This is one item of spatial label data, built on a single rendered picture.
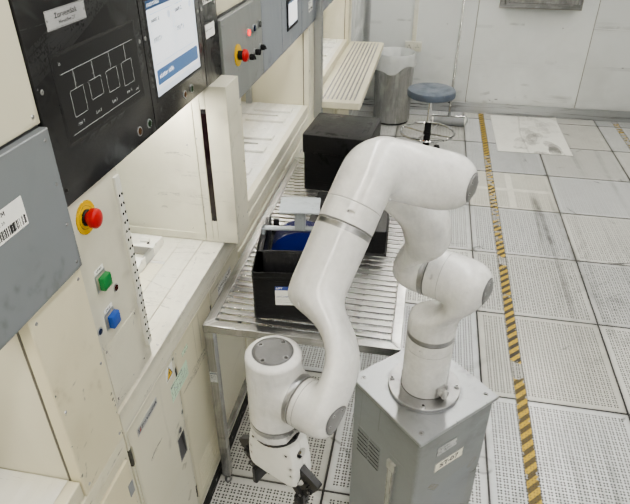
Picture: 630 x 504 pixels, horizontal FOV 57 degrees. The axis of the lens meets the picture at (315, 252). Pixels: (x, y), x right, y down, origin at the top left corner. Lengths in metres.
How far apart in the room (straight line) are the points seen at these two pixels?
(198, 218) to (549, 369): 1.77
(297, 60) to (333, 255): 2.42
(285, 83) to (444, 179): 2.35
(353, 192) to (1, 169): 0.52
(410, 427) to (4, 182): 1.05
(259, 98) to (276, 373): 2.60
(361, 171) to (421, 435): 0.81
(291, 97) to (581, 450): 2.18
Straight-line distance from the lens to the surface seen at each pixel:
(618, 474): 2.63
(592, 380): 2.96
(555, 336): 3.14
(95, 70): 1.22
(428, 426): 1.53
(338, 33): 4.69
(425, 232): 1.15
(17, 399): 1.26
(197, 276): 1.84
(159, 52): 1.47
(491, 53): 5.87
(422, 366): 1.50
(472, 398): 1.62
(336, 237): 0.86
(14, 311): 1.05
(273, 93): 3.29
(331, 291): 0.86
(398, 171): 0.91
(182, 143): 1.87
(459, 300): 1.33
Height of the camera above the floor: 1.90
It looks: 33 degrees down
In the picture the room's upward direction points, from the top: straight up
